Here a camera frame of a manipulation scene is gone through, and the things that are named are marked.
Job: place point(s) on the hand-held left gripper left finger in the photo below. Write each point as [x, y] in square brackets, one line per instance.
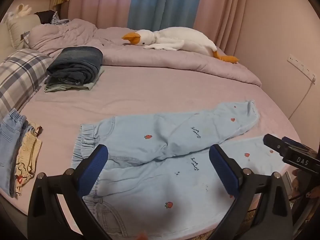
[96, 165]

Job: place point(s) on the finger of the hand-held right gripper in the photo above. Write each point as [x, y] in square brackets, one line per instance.
[272, 142]

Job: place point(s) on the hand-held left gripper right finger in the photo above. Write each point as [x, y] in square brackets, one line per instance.
[222, 171]

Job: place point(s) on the light blue strawberry pants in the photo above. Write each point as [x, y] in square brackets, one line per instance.
[160, 142]

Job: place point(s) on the cream printed pants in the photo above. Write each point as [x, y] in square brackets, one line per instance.
[28, 152]

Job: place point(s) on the white power strip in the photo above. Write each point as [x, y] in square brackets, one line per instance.
[301, 66]

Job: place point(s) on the folded pale green cloth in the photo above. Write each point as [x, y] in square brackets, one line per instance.
[62, 87]

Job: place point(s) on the light blue elastic-waist jeans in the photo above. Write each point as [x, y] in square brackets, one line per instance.
[7, 155]

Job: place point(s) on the folded dark blue jeans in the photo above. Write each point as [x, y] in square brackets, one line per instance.
[75, 63]

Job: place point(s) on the plaid pillow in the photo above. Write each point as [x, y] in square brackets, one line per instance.
[20, 75]

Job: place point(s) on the pink quilt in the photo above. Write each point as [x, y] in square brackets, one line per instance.
[155, 57]

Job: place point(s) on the white goose plush toy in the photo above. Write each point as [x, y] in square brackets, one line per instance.
[180, 40]

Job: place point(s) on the pink curtain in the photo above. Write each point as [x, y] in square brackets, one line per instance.
[100, 2]
[220, 12]

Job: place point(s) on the blue checked cloth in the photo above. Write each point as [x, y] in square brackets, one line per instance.
[60, 20]

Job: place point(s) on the cream pillow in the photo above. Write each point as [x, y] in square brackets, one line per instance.
[18, 28]

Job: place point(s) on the dark cloth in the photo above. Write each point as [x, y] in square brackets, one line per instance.
[45, 16]

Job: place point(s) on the white rabbit plush toy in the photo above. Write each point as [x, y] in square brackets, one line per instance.
[18, 11]

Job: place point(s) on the blue curtain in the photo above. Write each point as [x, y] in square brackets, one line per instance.
[165, 3]

